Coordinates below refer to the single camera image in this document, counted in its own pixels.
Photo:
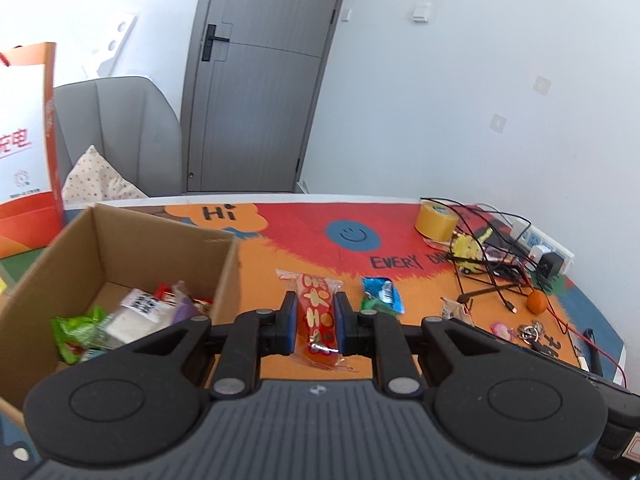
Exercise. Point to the yellow tape roll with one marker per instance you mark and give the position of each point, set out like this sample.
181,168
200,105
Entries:
435,222

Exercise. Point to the black power adapter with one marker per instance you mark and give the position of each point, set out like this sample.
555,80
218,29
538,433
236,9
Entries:
551,265

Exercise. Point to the white snack packet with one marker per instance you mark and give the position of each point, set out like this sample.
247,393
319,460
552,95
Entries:
137,312

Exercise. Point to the blue snack packet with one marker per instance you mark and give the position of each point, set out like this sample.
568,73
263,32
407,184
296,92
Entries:
385,292

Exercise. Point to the small red snack packet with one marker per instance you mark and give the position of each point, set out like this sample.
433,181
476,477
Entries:
167,292

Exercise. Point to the bunch of keys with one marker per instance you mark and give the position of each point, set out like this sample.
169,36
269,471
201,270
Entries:
532,332

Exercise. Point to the white charger plug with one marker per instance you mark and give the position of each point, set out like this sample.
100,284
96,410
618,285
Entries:
541,252

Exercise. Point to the white and orange paper bag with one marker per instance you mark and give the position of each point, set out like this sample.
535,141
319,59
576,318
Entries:
25,160

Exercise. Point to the small clear snack packet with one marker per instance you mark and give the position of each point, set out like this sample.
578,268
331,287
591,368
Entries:
455,310

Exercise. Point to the white light switch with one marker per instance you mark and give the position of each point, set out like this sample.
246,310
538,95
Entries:
421,12

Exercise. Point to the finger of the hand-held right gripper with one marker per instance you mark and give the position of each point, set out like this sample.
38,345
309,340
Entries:
593,352

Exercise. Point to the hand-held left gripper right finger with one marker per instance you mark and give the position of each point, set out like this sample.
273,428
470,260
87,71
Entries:
341,321

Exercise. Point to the grey chair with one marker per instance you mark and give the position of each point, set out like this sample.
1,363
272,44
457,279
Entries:
125,120

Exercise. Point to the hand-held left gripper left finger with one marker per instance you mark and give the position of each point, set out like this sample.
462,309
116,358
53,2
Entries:
289,321

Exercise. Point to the yellow toy figure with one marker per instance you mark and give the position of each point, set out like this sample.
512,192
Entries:
467,247

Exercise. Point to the small orange fruit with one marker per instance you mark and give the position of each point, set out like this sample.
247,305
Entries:
537,303

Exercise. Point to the brown cardboard box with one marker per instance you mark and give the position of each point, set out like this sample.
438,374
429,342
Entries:
125,245

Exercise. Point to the white power strip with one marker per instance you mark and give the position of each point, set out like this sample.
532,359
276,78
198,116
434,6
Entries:
560,250

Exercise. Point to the white wall socket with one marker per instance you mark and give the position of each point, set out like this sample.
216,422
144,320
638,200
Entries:
498,124
541,85

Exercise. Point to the grey door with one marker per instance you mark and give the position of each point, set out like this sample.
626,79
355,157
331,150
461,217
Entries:
260,110

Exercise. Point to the dotted beige cushion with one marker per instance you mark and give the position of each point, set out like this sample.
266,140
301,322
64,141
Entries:
95,180

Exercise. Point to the bright green snack bag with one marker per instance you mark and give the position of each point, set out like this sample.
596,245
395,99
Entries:
80,332

